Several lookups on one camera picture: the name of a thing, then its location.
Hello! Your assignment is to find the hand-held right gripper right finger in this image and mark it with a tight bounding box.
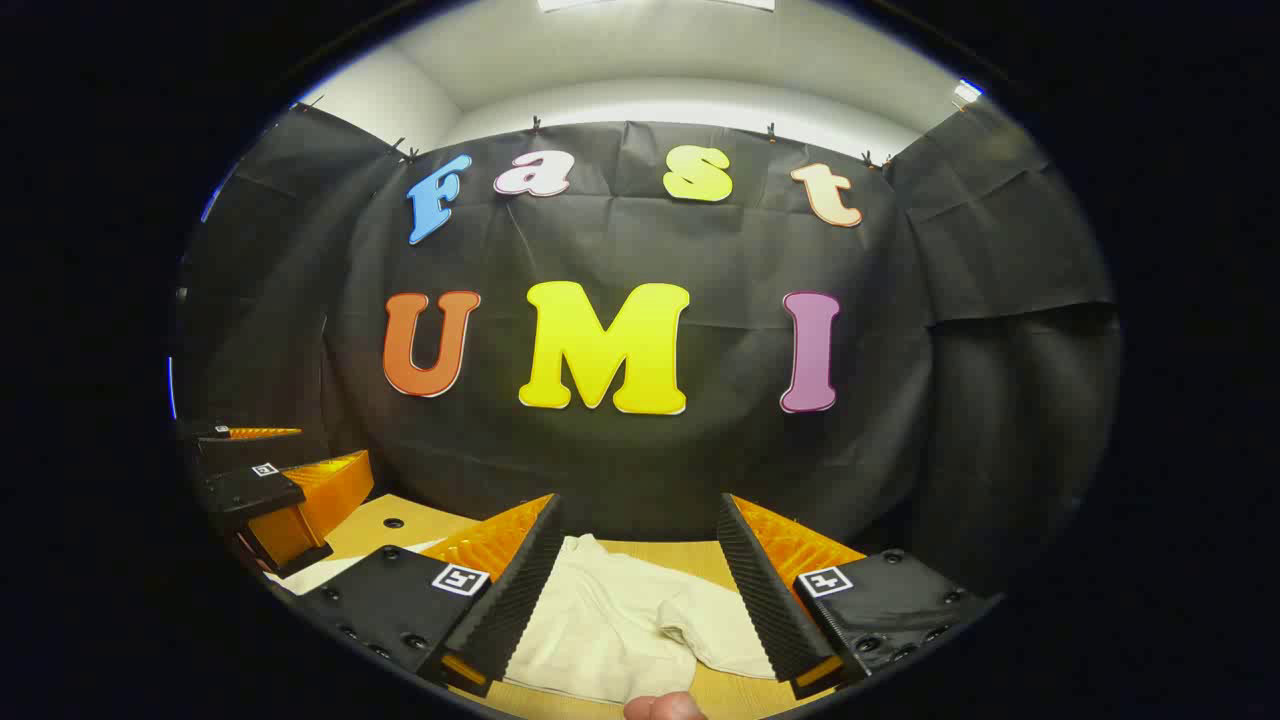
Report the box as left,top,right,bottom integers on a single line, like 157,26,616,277
716,492,1001,701

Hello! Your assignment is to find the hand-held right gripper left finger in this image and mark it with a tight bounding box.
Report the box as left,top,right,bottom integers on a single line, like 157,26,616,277
298,493,565,698

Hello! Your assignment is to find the cream sweatshirt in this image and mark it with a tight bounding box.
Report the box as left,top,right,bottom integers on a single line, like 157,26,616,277
265,533,791,706

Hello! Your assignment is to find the black backdrop cloth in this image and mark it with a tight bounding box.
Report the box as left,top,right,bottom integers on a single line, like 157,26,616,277
178,100,1121,601

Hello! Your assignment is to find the ceiling light panel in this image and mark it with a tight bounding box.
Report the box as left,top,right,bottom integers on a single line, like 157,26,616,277
537,0,777,13

